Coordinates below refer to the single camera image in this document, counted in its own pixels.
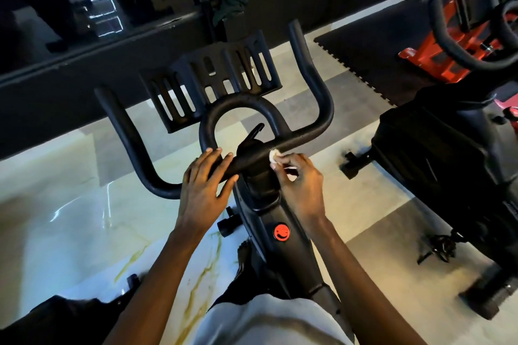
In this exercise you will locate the black striped trousers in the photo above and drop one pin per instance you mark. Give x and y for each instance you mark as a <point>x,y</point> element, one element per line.
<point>243,276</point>

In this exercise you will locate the black interlocking foam mat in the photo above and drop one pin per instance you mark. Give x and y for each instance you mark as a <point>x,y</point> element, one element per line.
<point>364,49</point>

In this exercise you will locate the person's right forearm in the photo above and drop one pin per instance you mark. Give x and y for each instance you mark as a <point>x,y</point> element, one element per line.
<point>364,292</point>

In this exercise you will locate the person's left forearm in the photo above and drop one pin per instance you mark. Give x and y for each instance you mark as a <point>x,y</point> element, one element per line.
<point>154,292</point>

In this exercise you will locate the person's left hand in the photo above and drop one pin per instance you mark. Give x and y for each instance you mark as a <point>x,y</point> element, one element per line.
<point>202,195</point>

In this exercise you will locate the small white wipe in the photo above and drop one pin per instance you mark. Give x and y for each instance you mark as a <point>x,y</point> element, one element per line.
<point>278,159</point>

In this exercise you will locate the person's right hand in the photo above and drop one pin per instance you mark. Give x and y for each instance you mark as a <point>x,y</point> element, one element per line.
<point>303,191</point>

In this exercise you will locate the red gym machine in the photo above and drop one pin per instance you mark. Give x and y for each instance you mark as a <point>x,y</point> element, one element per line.
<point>441,49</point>

